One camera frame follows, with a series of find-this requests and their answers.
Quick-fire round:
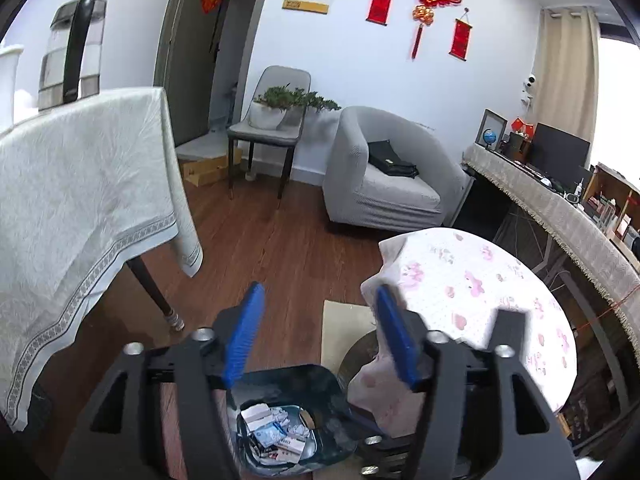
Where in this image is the red white SanDisk box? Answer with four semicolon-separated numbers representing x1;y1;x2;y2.
276;436;306;455

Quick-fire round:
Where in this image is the black trash bin bag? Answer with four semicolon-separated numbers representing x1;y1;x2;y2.
227;364;385;478

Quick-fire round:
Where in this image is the pink patterned tablecloth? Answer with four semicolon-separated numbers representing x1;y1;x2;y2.
360;228;577;413

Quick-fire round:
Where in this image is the beige floor mat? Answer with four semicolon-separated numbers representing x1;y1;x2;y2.
320;300;375;375

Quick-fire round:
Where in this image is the beige fringed desk cloth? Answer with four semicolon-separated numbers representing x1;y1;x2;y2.
462;144;639;349

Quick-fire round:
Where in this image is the grey green tablecloth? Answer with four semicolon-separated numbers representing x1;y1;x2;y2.
1;87;203;430

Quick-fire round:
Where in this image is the cardboard box on floor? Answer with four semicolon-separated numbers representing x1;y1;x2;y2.
179;155;229;188

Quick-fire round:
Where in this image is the grey armchair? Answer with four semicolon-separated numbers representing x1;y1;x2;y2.
322;106;468;233

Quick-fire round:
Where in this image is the black computer monitor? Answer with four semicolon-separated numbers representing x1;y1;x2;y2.
527;122;590;191

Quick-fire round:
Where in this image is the small blue globe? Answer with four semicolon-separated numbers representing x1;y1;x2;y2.
482;129;498;151

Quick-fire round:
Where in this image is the black bag on armchair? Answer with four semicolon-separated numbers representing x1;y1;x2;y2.
368;140;419;178

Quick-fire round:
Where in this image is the white potted green plant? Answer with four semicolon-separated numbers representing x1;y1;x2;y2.
248;86;341;130

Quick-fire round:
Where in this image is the beige curtain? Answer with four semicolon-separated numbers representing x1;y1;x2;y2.
530;6;600;142

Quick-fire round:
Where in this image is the grey dining chair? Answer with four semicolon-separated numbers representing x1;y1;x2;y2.
227;65;311;200

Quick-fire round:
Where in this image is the glass electric kettle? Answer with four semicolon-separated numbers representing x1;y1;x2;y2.
37;0;107;110

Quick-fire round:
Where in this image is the dark grey door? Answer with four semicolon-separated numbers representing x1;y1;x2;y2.
154;0;256;146

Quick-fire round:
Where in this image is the red couplet scroll right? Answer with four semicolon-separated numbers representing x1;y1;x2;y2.
449;8;472;61

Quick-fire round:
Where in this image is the red couplet scroll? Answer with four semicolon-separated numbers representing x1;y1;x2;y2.
449;8;472;61
366;0;392;26

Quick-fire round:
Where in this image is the red couplet scroll left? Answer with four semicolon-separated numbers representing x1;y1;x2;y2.
366;0;392;26

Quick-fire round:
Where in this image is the picture frame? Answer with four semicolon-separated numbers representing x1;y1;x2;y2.
475;108;508;151

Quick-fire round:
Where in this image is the white security camera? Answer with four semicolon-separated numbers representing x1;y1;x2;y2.
521;74;537;107

